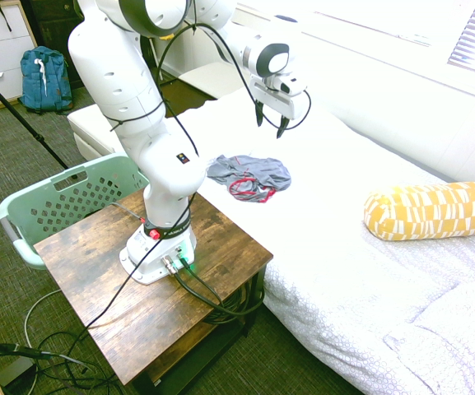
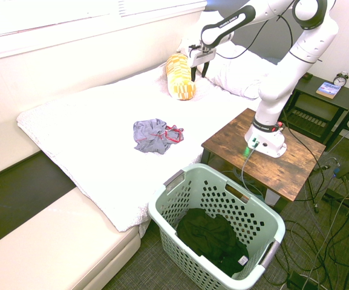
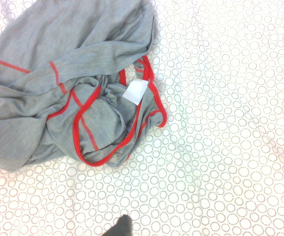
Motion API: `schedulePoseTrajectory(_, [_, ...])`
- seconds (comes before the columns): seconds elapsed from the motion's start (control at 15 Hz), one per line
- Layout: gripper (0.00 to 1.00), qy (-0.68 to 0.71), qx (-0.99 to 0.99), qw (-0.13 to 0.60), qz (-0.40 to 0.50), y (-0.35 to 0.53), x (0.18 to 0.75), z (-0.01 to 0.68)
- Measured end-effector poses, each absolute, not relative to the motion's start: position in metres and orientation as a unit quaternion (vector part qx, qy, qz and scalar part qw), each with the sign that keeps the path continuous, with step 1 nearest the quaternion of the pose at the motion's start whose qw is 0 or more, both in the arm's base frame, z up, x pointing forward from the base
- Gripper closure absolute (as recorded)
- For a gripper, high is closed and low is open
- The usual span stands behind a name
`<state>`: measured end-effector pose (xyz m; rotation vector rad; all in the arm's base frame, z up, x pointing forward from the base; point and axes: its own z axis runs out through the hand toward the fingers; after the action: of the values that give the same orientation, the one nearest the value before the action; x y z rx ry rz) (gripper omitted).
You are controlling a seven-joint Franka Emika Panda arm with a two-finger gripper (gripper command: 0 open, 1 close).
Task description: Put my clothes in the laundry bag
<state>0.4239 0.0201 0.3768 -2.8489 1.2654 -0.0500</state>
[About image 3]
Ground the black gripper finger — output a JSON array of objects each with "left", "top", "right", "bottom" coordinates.
[{"left": 101, "top": 214, "right": 134, "bottom": 236}]

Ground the grey shirt with red trim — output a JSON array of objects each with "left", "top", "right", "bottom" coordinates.
[{"left": 0, "top": 0, "right": 168, "bottom": 172}]

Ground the white circle-patterned bedspread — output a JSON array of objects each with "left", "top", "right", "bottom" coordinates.
[{"left": 0, "top": 0, "right": 284, "bottom": 236}]

